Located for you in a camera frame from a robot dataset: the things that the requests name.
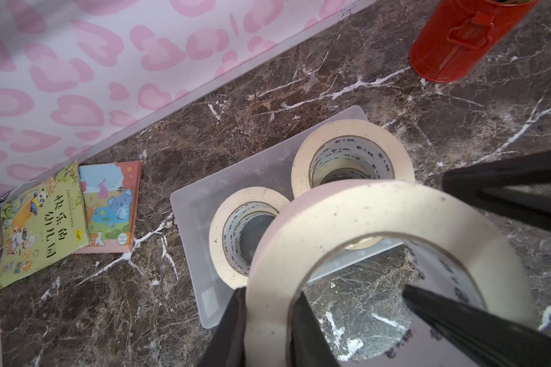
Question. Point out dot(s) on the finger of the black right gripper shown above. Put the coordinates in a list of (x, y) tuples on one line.
[(489, 186)]

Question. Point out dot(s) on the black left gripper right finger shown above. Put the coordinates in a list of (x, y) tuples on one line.
[(486, 339)]

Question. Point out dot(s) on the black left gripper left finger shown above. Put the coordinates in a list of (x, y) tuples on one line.
[(308, 346)]

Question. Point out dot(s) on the cream art tape roll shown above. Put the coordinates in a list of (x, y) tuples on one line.
[(227, 226), (326, 219), (349, 149)]

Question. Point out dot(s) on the translucent plastic storage box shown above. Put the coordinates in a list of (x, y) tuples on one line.
[(194, 207)]

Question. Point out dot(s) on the red metal pencil bucket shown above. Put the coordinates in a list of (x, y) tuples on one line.
[(459, 33)]

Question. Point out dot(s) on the pink children's book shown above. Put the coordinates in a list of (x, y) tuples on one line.
[(111, 193)]

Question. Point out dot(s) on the green children's book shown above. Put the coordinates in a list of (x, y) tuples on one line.
[(43, 225)]

